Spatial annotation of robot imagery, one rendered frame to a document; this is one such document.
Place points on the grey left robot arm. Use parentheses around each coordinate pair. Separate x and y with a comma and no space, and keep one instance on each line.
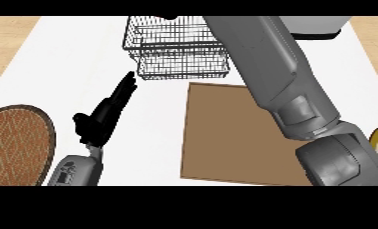
(74,169)

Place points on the yellow can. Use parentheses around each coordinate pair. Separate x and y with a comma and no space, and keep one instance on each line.
(374,140)

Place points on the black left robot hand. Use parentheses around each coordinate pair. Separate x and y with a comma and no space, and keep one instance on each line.
(101,116)

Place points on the round wicker placemat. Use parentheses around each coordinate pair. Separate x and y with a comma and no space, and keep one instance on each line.
(23,144)

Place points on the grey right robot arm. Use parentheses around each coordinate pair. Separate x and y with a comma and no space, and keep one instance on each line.
(286,86)

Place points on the brown flat tray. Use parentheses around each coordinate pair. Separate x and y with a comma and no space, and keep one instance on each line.
(231,136)

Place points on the pale grey appliance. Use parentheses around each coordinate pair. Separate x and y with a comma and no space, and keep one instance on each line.
(315,26)

